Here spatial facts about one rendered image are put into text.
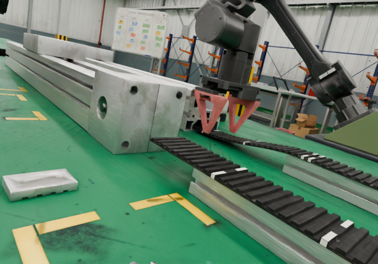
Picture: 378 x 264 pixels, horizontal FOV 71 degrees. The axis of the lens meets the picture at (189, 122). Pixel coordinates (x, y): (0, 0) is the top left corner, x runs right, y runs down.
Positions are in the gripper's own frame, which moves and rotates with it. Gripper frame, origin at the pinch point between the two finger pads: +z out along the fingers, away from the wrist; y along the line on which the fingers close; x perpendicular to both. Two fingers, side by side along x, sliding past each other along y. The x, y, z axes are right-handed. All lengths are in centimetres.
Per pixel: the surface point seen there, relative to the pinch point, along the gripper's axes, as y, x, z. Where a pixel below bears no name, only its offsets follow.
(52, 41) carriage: 21.5, -37.1, -9.4
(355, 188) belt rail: 2.0, 24.6, 0.1
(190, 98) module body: 3.9, -6.1, -4.2
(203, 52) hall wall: -740, -787, -86
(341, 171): 2.4, 22.6, -1.4
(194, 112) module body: 3.1, -5.0, -1.8
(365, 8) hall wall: -748, -242, -247
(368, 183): 2.6, 25.7, -1.2
